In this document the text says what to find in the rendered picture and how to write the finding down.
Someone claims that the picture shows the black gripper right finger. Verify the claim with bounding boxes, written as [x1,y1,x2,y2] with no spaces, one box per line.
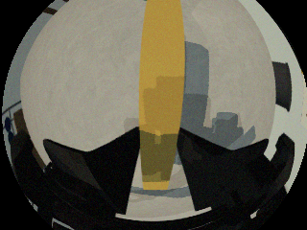
[177,127,269,211]

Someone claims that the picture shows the yellow bar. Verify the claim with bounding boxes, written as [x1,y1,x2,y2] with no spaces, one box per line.
[138,0,185,191]

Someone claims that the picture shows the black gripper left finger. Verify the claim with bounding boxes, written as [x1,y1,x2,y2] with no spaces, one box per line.
[42,126,141,215]

